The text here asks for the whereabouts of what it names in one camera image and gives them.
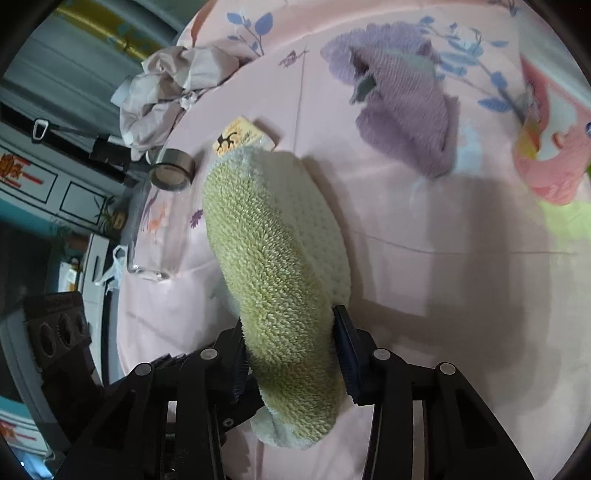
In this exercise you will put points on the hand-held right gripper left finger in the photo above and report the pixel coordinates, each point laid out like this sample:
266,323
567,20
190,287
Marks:
238,369

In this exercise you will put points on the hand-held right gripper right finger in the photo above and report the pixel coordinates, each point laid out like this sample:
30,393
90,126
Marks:
346,355

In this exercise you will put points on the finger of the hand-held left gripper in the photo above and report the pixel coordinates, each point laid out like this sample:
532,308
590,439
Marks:
235,413

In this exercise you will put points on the yellow fuzzy sock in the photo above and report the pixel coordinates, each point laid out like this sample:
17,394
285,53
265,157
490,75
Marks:
263,258

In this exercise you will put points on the white plastic bag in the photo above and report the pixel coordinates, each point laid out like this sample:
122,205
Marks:
111,272

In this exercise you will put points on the pink floral bedsheet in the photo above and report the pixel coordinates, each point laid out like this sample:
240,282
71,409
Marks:
438,300

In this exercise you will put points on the potted plant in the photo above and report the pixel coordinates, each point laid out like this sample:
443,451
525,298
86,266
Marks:
108,212

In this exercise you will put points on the glass bottle with metal lid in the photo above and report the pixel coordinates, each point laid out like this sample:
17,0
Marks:
157,230

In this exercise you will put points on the blue and white cabinet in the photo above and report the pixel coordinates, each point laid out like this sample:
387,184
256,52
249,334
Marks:
46,184

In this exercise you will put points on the cardboard sock label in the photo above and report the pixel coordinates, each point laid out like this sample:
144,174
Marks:
235,136

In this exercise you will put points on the purple fuzzy sock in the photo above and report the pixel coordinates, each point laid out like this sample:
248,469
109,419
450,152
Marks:
406,120

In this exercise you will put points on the crumpled pale cloth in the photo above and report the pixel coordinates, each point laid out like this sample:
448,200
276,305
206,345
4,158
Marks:
175,78

